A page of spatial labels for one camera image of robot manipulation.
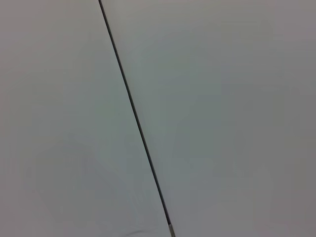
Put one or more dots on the black vertical wall strip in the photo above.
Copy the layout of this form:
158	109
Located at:
134	110

